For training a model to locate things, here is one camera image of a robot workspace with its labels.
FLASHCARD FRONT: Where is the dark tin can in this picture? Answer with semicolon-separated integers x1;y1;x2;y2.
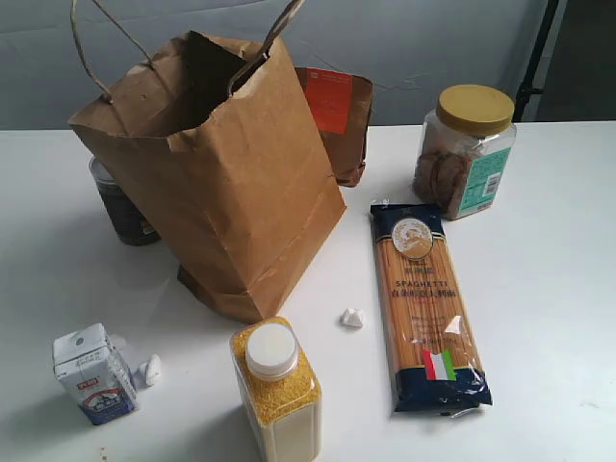
89;157;161;246

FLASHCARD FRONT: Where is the white paper scrap behind carton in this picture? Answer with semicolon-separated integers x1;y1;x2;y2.
110;335;128;351

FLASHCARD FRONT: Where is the large brown paper bag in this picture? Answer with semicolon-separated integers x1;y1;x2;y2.
69;1;346;323

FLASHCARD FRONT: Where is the clear jar yellow lid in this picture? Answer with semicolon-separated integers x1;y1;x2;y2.
412;84;516;220

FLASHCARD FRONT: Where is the white blue milk carton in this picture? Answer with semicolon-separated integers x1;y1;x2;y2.
52;322;139;425

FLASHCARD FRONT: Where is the spaghetti packet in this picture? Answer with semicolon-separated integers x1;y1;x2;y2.
370;204;493;414

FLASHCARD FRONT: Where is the black light stand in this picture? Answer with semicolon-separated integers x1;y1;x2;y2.
512;0;560;123

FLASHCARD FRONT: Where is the millet bottle white cap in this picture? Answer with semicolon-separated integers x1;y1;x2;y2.
230;317;322;461

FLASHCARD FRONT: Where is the crumpled white paper piece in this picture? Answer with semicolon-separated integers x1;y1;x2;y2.
339;308;365;330

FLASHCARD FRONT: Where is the small brown pouch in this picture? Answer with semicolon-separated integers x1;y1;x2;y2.
295;67;373;188

